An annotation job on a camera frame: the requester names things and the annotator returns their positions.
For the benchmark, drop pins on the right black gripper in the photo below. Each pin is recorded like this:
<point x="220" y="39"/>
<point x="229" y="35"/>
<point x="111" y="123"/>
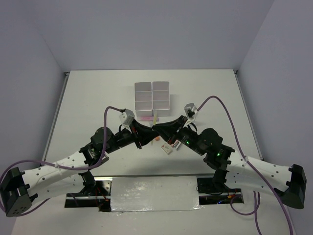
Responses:
<point x="168" y="129"/>

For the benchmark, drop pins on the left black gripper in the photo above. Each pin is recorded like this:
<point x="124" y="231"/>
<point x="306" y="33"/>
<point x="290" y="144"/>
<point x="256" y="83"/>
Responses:
<point x="145" y="134"/>

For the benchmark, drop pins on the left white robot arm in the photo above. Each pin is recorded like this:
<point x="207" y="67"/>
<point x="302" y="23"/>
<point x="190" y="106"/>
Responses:
<point x="19" y="190"/>

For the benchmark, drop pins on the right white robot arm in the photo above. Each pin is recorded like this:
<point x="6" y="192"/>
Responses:
<point x="232" y="170"/>

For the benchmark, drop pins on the pink highlighter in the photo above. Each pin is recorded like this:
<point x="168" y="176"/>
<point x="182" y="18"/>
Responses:
<point x="147" y="119"/>

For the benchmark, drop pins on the white eraser box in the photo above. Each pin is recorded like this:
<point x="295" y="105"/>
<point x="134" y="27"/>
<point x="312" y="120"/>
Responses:
<point x="167" y="148"/>

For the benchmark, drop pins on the yellow pen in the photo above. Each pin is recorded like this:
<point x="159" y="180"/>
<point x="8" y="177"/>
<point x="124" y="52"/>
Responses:
<point x="153" y="124"/>

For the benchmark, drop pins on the left white divided container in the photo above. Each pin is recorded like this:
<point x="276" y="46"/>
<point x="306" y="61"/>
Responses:
<point x="143" y="99"/>

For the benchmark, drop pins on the silver foil panel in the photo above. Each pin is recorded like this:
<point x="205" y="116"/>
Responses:
<point x="154" y="194"/>

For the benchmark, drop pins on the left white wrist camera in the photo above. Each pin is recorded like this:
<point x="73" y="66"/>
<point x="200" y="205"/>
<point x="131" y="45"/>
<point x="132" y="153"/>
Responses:
<point x="126" y="118"/>

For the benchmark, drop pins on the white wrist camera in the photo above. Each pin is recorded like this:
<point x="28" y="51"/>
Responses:
<point x="191" y="111"/>
<point x="126" y="118"/>

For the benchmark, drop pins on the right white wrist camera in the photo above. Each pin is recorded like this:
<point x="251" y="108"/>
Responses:
<point x="191" y="111"/>

